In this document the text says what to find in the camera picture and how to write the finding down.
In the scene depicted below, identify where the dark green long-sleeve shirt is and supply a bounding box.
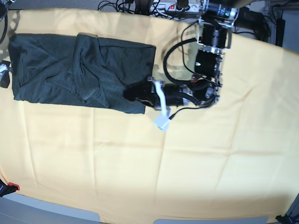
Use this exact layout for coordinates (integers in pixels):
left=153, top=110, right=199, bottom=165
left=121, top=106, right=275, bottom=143
left=8, top=34, right=156, bottom=114

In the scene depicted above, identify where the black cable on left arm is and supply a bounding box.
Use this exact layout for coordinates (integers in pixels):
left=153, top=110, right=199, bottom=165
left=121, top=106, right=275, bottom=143
left=163, top=23, right=206, bottom=87

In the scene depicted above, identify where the black power adapter brick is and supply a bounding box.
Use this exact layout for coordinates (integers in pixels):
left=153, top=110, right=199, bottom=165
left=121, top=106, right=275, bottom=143
left=235, top=7, right=264, bottom=27

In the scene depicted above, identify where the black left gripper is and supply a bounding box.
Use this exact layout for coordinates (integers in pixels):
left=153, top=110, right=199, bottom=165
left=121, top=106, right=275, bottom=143
left=123, top=81, right=194, bottom=111

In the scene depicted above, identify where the white power strip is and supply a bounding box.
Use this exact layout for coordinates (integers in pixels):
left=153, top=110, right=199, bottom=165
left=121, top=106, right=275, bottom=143
left=150, top=0, right=206, bottom=14

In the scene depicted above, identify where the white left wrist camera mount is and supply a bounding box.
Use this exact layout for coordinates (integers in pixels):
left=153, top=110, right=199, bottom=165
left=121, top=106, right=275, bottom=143
left=147, top=77, right=171, bottom=132

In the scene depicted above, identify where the black table clamp right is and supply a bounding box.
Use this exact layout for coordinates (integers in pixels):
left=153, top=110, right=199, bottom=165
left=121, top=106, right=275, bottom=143
left=276, top=215, right=299, bottom=224

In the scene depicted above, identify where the yellow table cloth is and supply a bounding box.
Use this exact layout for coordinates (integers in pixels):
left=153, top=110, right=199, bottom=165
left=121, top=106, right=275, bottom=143
left=0, top=8, right=299, bottom=224

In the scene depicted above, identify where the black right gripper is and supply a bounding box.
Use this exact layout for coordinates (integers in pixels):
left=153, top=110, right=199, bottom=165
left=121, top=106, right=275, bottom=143
left=0, top=60, right=11, bottom=89

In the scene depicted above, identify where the black vertical post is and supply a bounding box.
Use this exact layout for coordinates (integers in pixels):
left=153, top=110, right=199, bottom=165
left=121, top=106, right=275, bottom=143
left=275, top=18, right=285, bottom=47

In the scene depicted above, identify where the red and black clamp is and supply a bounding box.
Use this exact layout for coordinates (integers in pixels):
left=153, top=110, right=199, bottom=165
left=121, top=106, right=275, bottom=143
left=0, top=180, right=20, bottom=197

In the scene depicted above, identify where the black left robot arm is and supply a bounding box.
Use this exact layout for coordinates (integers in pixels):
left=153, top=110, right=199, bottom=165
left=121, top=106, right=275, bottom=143
left=124, top=0, right=240, bottom=110

